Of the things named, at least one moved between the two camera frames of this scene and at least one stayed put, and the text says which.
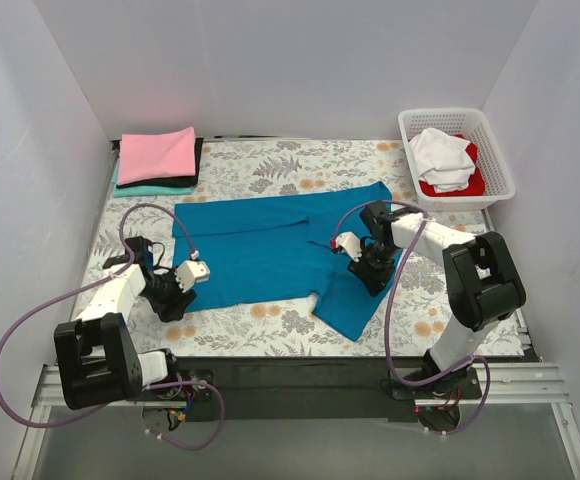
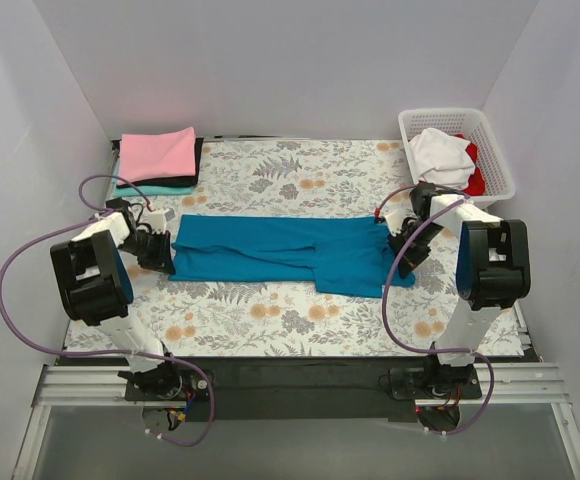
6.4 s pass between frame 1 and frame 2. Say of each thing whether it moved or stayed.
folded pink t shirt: stayed
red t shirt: stayed
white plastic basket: stayed
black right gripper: moved
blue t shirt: moved
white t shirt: stayed
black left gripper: moved
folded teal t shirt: stayed
